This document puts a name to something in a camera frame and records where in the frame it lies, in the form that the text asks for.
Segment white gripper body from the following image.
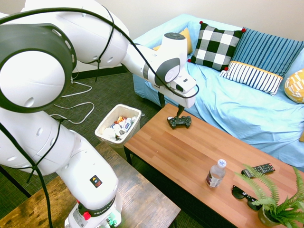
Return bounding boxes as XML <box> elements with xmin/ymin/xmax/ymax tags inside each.
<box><xmin>151</xmin><ymin>83</ymin><xmax>196</xmax><ymax>109</ymax></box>

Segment clear plastic water bottle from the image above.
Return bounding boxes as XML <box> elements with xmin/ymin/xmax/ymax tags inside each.
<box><xmin>205</xmin><ymin>159</ymin><xmax>227</xmax><ymax>189</ymax></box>

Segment white trash bin with liner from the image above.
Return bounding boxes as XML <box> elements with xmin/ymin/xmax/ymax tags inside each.
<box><xmin>94</xmin><ymin>104</ymin><xmax>143</xmax><ymax>162</ymax></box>

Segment discarded bottle with blue label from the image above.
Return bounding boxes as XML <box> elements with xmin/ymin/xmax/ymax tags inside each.
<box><xmin>122</xmin><ymin>117</ymin><xmax>133</xmax><ymax>131</ymax></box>

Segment black game controller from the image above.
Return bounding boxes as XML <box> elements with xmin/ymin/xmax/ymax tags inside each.
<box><xmin>167</xmin><ymin>115</ymin><xmax>192</xmax><ymax>130</ymax></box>

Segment wooden coffee table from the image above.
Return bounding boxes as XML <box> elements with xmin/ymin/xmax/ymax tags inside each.
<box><xmin>123</xmin><ymin>103</ymin><xmax>304</xmax><ymax>228</ymax></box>

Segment light blue covered sofa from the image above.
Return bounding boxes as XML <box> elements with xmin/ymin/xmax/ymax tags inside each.
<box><xmin>132</xmin><ymin>13</ymin><xmax>304</xmax><ymax>172</ymax></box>

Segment black white checkered pillow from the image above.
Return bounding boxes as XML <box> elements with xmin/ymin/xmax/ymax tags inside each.
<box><xmin>187</xmin><ymin>20</ymin><xmax>247</xmax><ymax>72</ymax></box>

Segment crumpled white paper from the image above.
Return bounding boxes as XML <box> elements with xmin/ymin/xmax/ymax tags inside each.
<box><xmin>102</xmin><ymin>127</ymin><xmax>123</xmax><ymax>141</ymax></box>

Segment plain yellow pillow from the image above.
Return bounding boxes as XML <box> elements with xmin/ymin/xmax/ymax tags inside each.
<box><xmin>152</xmin><ymin>28</ymin><xmax>193</xmax><ymax>54</ymax></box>

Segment white navy striped pillow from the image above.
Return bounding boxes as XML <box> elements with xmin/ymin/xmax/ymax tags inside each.
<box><xmin>218</xmin><ymin>60</ymin><xmax>284</xmax><ymax>96</ymax></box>

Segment blue striped pillow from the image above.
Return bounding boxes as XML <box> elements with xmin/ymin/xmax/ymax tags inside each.
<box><xmin>231</xmin><ymin>28</ymin><xmax>304</xmax><ymax>78</ymax></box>

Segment rustic wooden robot table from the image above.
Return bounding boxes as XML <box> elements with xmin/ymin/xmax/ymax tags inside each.
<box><xmin>0</xmin><ymin>141</ymin><xmax>181</xmax><ymax>228</ymax></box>

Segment black TV remote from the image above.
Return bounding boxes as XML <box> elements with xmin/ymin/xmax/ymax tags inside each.
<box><xmin>241</xmin><ymin>162</ymin><xmax>276</xmax><ymax>178</ymax></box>

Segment black sunglasses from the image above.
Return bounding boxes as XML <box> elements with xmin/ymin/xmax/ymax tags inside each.
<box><xmin>231</xmin><ymin>185</ymin><xmax>263</xmax><ymax>211</ymax></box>

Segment yellow white patterned pillow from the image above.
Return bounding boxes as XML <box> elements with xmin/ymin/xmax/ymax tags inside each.
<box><xmin>284</xmin><ymin>68</ymin><xmax>304</xmax><ymax>104</ymax></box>

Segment green fern plant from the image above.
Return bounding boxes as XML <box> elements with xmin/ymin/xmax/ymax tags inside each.
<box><xmin>234</xmin><ymin>163</ymin><xmax>304</xmax><ymax>228</ymax></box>

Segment green plant pot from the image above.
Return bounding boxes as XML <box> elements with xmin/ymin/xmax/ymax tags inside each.
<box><xmin>257</xmin><ymin>205</ymin><xmax>282</xmax><ymax>227</ymax></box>

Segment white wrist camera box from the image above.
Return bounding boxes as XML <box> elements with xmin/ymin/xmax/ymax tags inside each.
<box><xmin>171</xmin><ymin>76</ymin><xmax>198</xmax><ymax>95</ymax></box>

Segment thin white floor cable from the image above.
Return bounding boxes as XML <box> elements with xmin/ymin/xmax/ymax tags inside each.
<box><xmin>61</xmin><ymin>81</ymin><xmax>93</xmax><ymax>98</ymax></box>

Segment thick white floor cable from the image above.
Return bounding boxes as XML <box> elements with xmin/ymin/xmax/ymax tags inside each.
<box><xmin>49</xmin><ymin>102</ymin><xmax>95</xmax><ymax>125</ymax></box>

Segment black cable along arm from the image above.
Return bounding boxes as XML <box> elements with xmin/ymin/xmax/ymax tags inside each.
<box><xmin>0</xmin><ymin>4</ymin><xmax>200</xmax><ymax>228</ymax></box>

